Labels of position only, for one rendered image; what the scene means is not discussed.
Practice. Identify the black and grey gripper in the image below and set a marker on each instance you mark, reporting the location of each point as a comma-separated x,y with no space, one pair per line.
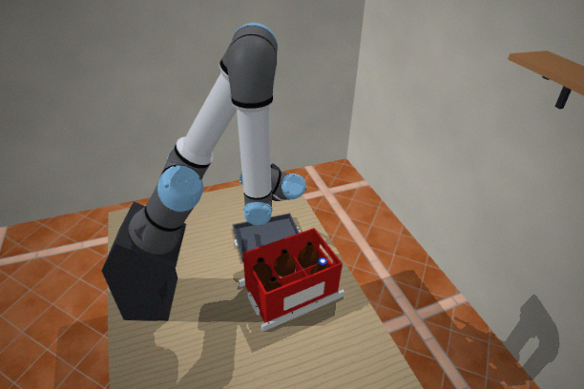
274,197

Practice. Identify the brown glass bottle with blue cap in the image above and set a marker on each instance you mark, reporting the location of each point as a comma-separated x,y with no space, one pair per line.
318,267

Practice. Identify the red bottle crate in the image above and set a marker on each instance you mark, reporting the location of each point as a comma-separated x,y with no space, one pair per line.
305,289

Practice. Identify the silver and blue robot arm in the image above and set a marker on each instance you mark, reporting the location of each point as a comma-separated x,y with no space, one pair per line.
246,81

